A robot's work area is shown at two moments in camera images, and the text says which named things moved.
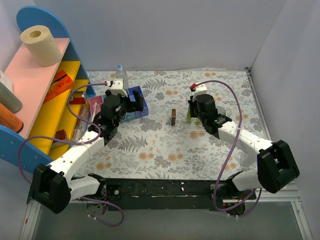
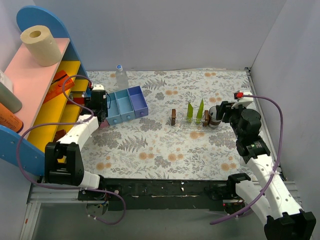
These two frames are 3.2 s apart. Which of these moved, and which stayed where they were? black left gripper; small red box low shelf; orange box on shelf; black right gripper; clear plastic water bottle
Moved: black right gripper; black left gripper
Stayed: clear plastic water bottle; orange box on shelf; small red box low shelf
